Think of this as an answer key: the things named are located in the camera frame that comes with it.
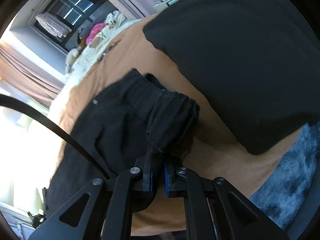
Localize black pants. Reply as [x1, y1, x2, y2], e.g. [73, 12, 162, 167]
[42, 68, 201, 221]

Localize grey fluffy rug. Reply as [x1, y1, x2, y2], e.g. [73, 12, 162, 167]
[249, 124, 319, 230]

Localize folded black clothes stack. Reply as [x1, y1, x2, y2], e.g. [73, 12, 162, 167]
[143, 0, 319, 155]

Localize pink curtain left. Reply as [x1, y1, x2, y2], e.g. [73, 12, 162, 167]
[1, 42, 64, 107]

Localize pink plush cloth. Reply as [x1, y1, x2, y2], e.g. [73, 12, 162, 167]
[86, 23, 105, 45]

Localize hanging floral garment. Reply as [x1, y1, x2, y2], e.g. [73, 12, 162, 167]
[35, 12, 72, 38]

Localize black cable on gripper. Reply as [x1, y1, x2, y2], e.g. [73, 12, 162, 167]
[0, 94, 113, 180]

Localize black cable on bed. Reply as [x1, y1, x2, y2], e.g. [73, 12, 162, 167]
[96, 39, 122, 65]

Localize dark window frame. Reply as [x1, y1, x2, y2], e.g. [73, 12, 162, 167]
[33, 0, 116, 51]

